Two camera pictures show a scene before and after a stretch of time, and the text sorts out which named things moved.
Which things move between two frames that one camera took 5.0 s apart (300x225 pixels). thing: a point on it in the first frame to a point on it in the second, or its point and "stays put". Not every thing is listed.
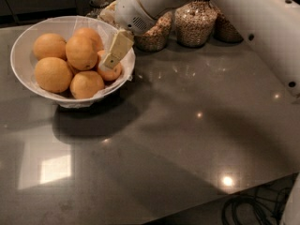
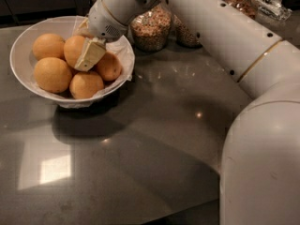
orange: x=106 y=71 stays put
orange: x=81 y=52 stays put
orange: x=50 y=45 stays put
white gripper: x=130 y=12 to x=103 y=22
